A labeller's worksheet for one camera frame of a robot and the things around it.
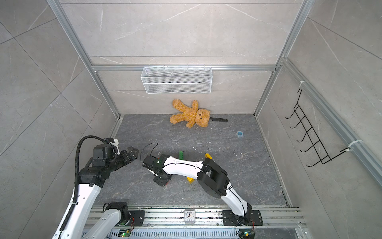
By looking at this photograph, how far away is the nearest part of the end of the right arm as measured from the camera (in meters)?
0.62

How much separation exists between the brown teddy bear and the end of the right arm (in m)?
0.46

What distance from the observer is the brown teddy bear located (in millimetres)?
1119
